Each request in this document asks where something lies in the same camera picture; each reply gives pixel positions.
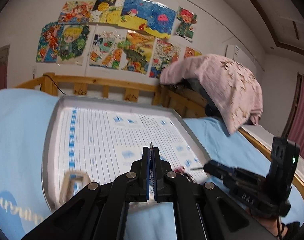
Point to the wooden bed frame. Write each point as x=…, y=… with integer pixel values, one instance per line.
x=67, y=80

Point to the red-haired green dress drawing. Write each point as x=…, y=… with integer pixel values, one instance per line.
x=186, y=23

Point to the white drawing with oranges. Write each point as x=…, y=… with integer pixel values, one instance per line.
x=107, y=48

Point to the white air conditioner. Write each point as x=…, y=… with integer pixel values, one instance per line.
x=242, y=56

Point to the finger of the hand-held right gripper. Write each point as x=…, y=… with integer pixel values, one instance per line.
x=217, y=168

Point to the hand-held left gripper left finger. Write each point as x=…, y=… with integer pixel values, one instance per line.
x=147, y=170

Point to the pink curtain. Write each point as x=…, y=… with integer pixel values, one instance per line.
x=299, y=112

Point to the white grid paper sheet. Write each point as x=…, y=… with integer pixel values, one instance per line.
x=104, y=135

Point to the orange-haired cartoon girl drawing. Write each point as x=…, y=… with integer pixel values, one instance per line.
x=77, y=12

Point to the white lined whiteboard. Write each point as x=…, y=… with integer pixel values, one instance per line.
x=52, y=130

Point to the person's right forearm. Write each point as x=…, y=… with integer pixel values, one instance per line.
x=267, y=225

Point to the colourful doodle drawing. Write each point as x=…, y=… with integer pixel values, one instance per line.
x=163, y=57

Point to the pink patterned blanket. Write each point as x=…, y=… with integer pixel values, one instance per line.
x=217, y=85

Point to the red-haired mermaid girl drawing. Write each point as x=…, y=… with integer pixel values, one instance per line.
x=49, y=42

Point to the yellow pineapple drawing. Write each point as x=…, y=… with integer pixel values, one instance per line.
x=108, y=8

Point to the yellow landscape dinosaur drawing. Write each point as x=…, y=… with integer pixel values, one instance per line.
x=138, y=52

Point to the blue sea painting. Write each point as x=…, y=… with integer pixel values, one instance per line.
x=152, y=15

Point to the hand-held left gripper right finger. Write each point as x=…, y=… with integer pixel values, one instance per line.
x=156, y=170

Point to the light blue bedsheet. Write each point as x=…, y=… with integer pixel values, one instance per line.
x=17, y=130

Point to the blond boy green leaves drawing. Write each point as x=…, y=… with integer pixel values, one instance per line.
x=72, y=45

